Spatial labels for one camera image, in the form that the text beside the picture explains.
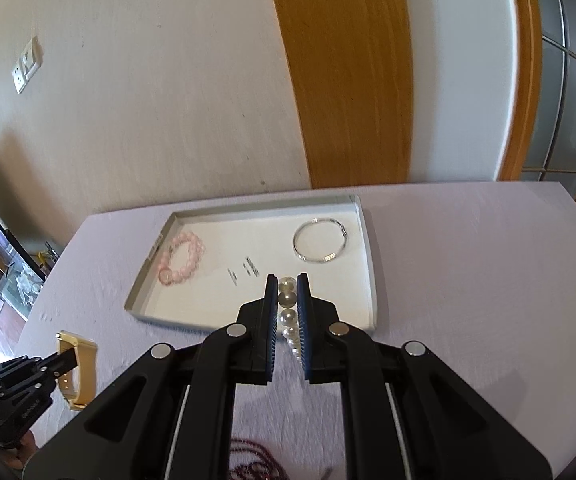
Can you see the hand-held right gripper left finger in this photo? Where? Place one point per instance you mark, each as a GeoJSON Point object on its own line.
{"type": "Point", "coordinates": [270, 330]}

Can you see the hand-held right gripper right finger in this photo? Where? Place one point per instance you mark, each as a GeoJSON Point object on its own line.
{"type": "Point", "coordinates": [304, 330]}

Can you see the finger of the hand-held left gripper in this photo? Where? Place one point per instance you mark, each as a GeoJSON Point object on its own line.
{"type": "Point", "coordinates": [62, 361]}

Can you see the gold wrist watch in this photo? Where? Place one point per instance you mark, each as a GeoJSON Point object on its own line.
{"type": "Point", "coordinates": [85, 360]}

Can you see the white jewelry tray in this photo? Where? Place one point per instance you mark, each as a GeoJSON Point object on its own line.
{"type": "Point", "coordinates": [268, 240]}

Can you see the person's left hand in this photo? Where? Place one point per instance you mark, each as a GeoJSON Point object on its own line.
{"type": "Point", "coordinates": [23, 452]}

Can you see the small silver earring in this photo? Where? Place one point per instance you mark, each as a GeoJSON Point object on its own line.
{"type": "Point", "coordinates": [232, 276]}
{"type": "Point", "coordinates": [251, 266]}

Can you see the silver bangle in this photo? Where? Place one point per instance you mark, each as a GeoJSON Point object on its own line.
{"type": "Point", "coordinates": [329, 258]}

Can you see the tools at table edge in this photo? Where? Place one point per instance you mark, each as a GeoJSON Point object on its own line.
{"type": "Point", "coordinates": [20, 280]}

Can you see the frosted glass window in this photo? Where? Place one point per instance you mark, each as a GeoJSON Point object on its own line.
{"type": "Point", "coordinates": [563, 100]}

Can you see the wide wooden door frame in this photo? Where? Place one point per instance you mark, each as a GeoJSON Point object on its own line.
{"type": "Point", "coordinates": [343, 75]}

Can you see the white wall socket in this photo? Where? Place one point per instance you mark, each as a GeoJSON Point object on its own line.
{"type": "Point", "coordinates": [18, 79]}

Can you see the white wall switch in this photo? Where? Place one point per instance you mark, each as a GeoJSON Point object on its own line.
{"type": "Point", "coordinates": [30, 55]}

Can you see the narrow wooden frame trim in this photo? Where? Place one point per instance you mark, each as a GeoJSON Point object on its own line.
{"type": "Point", "coordinates": [520, 70]}

